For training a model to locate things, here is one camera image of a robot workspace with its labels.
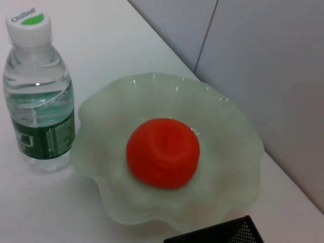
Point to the black mesh pen holder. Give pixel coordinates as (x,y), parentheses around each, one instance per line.
(227,230)

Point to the red-orange fruit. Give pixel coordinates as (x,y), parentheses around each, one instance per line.
(163,154)

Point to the clear green-label water bottle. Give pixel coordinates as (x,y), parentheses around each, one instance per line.
(38,101)

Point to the pale green glass fruit plate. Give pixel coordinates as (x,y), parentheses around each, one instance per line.
(222,126)

